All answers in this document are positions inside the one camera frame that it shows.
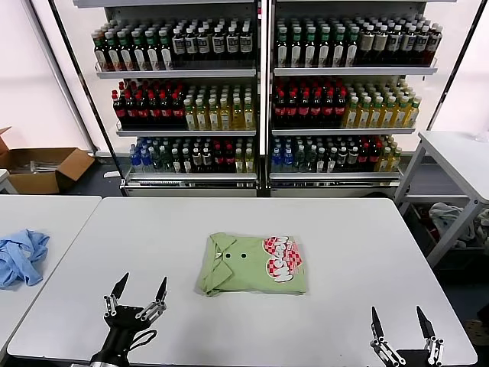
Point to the small grey side stand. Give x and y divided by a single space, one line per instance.
3 179

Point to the white cap dark label bottle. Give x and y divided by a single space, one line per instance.
421 42
246 44
408 42
204 46
192 46
179 46
435 42
232 45
218 45
394 42

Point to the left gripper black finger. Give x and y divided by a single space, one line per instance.
161 290
120 284

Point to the beige label tea bottle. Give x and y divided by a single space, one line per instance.
380 44
366 44

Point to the black slanted frame pole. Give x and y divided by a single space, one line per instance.
459 57
81 76

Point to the grey crumpled cloth pile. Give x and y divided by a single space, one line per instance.
445 218

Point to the grey green crumpled cloth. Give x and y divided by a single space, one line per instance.
484 225

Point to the green cap tea bottle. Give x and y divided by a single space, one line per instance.
325 51
339 51
99 57
166 56
311 51
284 51
297 51
352 51
139 57
153 57
126 57
113 57

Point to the clear plastic item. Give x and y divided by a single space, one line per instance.
484 135

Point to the dark storage crate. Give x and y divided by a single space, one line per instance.
420 225

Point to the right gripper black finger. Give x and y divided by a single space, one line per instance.
377 323
425 322

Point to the crumpled light blue shirt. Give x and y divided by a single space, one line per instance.
23 260

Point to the open brown cardboard box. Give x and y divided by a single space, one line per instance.
36 183

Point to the small red cap cola bottle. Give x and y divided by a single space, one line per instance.
219 158
364 156
374 156
230 158

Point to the grey slanted frame pole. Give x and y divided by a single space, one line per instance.
61 77

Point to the grey drinks display shelf unit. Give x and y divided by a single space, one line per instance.
173 73
345 71

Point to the green polo shirt with print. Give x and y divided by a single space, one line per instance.
244 275

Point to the small white floor scrap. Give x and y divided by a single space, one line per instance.
112 174

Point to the small yellow drink bottle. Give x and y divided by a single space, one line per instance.
396 160
385 160
240 162
250 162

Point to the small dark drink bottle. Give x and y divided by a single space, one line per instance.
187 162
343 158
322 162
177 162
198 160
332 160
353 158
208 160

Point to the white side table with legs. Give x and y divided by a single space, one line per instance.
456 153

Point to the small clear green bottle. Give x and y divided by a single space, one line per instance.
166 162
311 160
156 162
300 160

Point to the small blue drink bottle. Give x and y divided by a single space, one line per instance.
135 158
288 158
145 160
277 158

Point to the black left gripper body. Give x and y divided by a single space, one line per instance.
124 325

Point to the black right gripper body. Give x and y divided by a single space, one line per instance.
414 357

